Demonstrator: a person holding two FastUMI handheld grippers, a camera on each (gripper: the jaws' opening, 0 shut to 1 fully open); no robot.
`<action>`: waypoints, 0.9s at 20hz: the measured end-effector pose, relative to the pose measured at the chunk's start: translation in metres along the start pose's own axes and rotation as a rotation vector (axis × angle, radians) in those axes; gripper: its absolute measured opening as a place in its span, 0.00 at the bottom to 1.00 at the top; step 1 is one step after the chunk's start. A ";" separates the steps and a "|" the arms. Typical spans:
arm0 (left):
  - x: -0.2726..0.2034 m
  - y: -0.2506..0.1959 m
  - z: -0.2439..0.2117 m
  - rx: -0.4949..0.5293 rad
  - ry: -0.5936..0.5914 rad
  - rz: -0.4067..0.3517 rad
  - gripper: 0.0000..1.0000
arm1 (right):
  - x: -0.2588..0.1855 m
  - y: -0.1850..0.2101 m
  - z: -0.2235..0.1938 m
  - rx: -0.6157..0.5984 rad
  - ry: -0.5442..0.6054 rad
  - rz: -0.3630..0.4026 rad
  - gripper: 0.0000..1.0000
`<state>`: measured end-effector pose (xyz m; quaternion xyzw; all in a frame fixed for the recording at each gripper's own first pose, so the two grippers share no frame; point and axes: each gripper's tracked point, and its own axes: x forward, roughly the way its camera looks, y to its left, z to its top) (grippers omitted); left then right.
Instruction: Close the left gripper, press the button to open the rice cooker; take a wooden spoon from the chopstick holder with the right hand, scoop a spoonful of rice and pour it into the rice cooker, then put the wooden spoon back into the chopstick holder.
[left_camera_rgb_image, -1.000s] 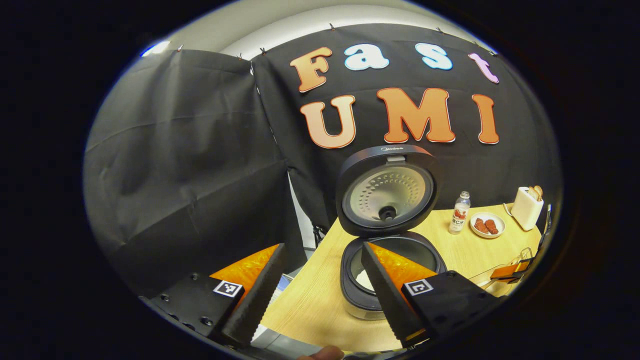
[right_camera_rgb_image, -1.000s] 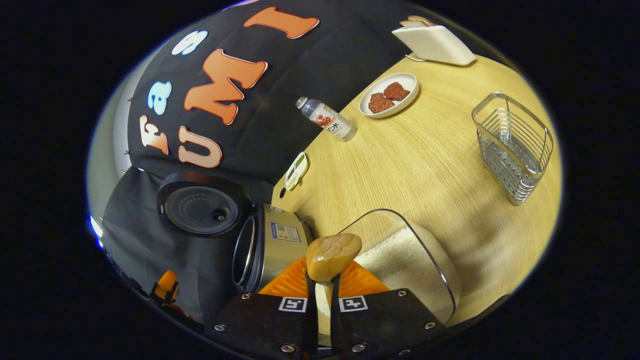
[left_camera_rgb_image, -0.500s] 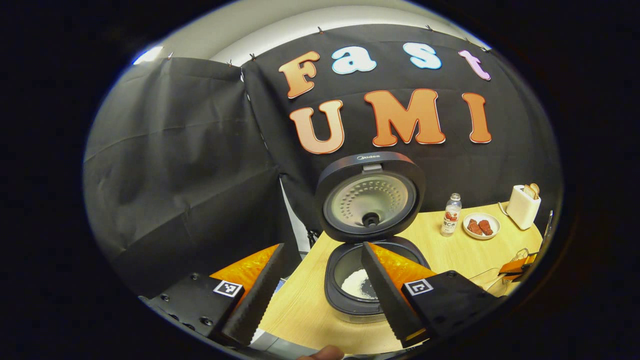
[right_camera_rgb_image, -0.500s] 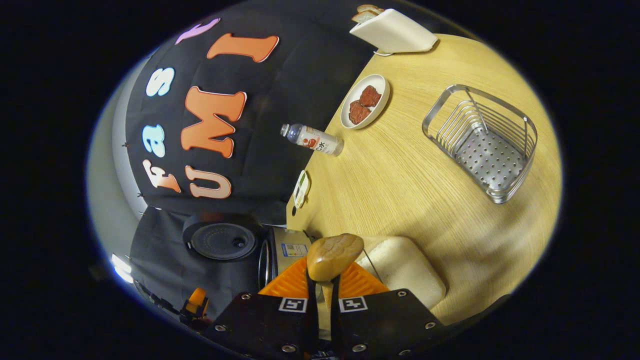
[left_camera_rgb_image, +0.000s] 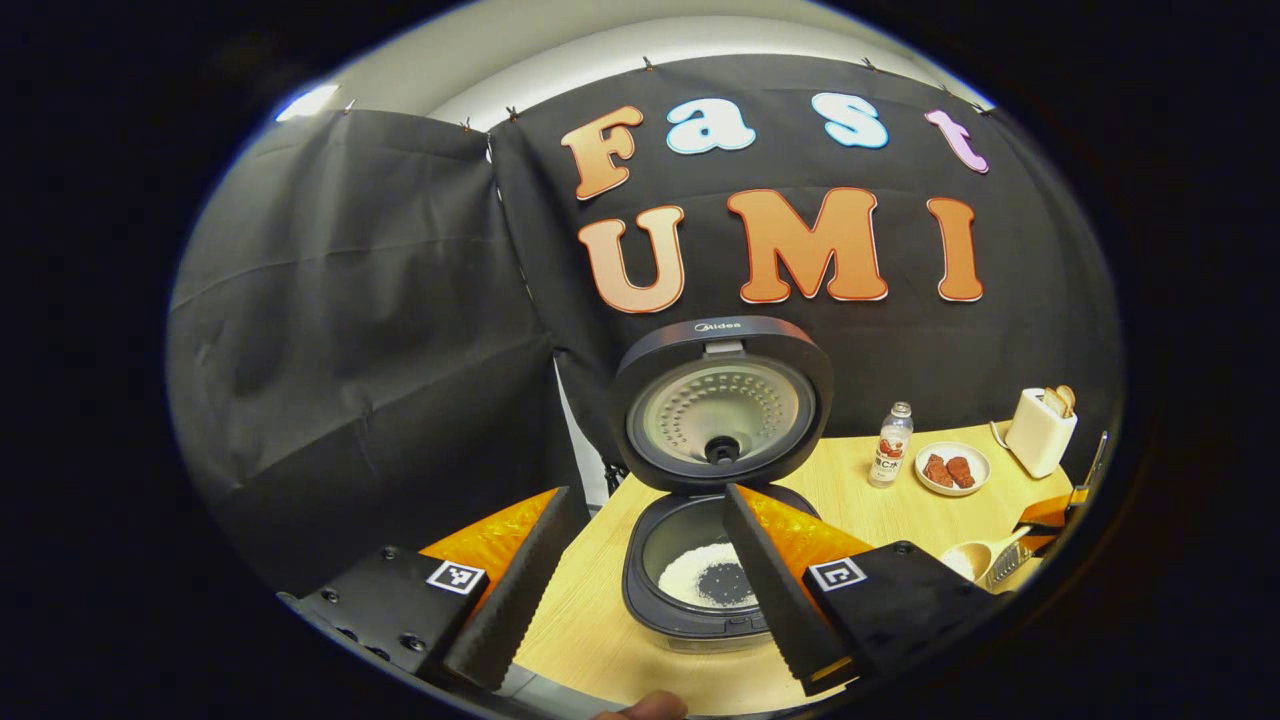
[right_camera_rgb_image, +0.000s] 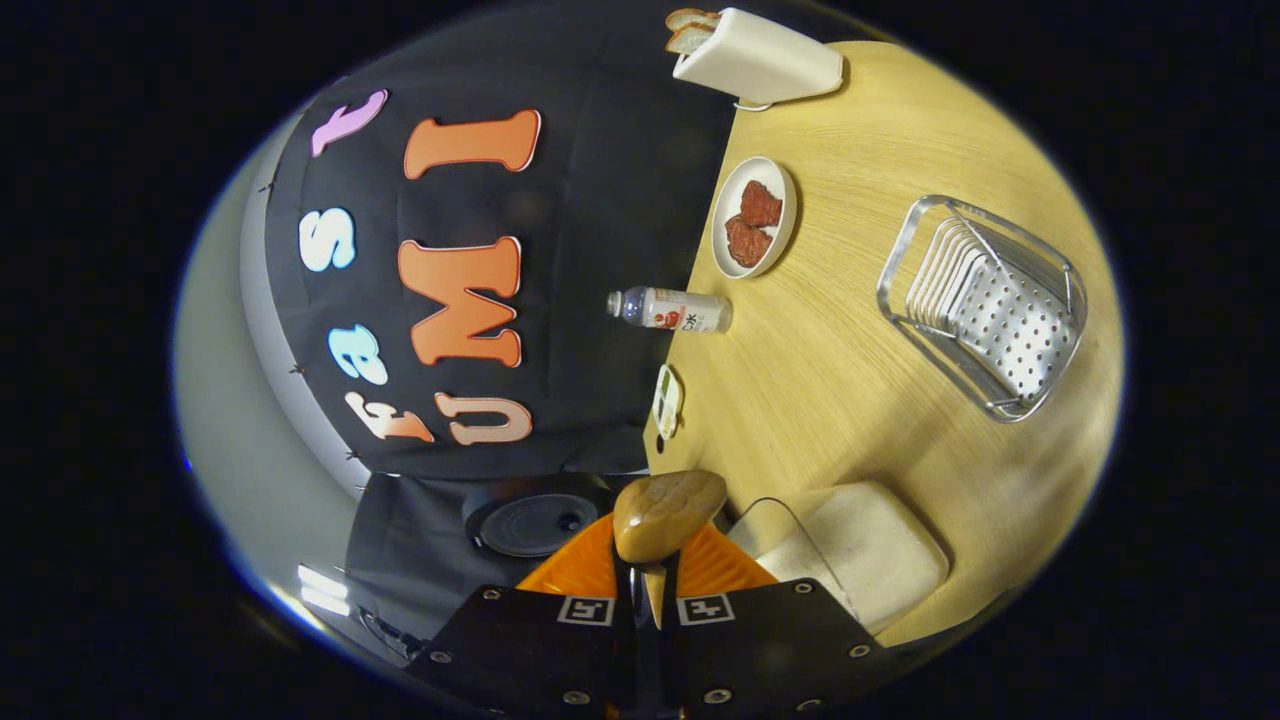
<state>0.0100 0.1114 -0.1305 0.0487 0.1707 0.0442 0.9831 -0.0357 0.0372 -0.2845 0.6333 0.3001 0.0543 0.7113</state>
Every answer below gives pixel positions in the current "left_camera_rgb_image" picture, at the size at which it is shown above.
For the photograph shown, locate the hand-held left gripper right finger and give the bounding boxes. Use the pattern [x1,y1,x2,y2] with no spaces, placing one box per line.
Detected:
[722,484,1001,698]

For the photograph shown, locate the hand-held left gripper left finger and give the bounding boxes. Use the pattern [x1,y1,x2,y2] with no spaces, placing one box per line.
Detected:
[280,487,591,693]

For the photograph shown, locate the metal wire chopstick holder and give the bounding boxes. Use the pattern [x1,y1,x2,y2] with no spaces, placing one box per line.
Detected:
[985,540,1037,591]

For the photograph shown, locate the white rice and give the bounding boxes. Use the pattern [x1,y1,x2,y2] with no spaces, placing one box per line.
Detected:
[657,542,758,609]

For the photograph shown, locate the wooden spoon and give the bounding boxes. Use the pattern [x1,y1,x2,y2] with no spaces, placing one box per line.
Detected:
[940,525,1041,583]

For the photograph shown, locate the black silver rice cooker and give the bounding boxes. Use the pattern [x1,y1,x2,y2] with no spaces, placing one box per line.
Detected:
[608,316,836,653]

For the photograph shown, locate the white toaster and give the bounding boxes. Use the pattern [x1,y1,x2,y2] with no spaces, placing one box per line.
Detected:
[1004,386,1079,479]

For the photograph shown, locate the white round plate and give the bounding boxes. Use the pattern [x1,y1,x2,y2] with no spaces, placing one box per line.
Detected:
[914,441,992,497]

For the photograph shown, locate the clear drink bottle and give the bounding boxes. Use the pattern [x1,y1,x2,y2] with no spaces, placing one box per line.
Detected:
[868,401,914,489]

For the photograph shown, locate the black backdrop cloth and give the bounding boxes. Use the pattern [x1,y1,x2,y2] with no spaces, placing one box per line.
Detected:
[165,52,1126,596]

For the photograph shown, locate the ceiling light panel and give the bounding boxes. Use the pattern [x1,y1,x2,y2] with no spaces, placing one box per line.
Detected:
[275,83,341,123]

